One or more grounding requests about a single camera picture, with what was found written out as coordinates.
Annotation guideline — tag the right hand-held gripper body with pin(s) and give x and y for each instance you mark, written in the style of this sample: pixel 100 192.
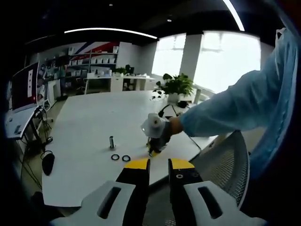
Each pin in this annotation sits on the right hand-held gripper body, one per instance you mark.
pixel 151 124

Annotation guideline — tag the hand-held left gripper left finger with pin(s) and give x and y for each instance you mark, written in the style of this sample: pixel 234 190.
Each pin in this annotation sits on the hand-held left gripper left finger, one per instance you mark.
pixel 91 207

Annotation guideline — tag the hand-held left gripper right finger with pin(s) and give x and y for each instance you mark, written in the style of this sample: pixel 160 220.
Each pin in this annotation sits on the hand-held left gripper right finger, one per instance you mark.
pixel 225 207

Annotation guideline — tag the metal threaded stud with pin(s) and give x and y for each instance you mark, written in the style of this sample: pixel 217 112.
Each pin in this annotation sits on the metal threaded stud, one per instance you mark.
pixel 112 141

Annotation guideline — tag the person's right hand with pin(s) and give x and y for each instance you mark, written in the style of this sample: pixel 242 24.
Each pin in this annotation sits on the person's right hand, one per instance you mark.
pixel 175 126

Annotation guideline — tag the small black object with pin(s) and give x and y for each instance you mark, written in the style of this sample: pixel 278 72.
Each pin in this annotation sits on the small black object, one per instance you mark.
pixel 183 104

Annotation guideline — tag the white mesh office chair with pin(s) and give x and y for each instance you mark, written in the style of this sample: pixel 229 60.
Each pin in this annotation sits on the white mesh office chair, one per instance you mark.
pixel 225 164

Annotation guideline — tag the potted green plant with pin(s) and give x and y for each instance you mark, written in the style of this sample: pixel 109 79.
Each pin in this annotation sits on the potted green plant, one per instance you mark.
pixel 178 84

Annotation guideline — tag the white office desk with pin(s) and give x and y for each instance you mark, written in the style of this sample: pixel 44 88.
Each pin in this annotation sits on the white office desk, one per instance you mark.
pixel 117 82

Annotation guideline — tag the white cylinder device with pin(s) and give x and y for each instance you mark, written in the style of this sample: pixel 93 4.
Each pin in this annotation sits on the white cylinder device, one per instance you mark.
pixel 199 96

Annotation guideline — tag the black oval object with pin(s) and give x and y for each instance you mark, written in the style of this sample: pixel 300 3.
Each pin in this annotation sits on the black oval object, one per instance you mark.
pixel 48 163

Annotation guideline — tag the small desk plants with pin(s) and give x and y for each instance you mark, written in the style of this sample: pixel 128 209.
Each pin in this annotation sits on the small desk plants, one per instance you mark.
pixel 120 70

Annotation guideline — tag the shelf with white boxes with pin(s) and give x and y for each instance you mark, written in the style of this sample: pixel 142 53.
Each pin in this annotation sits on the shelf with white boxes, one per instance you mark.
pixel 94 60

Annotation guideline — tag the black laptop stand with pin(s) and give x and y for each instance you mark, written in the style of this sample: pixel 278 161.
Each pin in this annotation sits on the black laptop stand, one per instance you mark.
pixel 35 134

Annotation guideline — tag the long ceiling light strip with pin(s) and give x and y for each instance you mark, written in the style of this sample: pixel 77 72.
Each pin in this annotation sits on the long ceiling light strip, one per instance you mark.
pixel 110 30
pixel 235 14

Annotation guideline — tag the person's blue coat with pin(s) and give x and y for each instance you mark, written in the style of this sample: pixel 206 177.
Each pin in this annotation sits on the person's blue coat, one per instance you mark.
pixel 279 106

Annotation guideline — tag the white laptop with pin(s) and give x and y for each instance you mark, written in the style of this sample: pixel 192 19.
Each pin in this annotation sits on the white laptop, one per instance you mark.
pixel 23 87

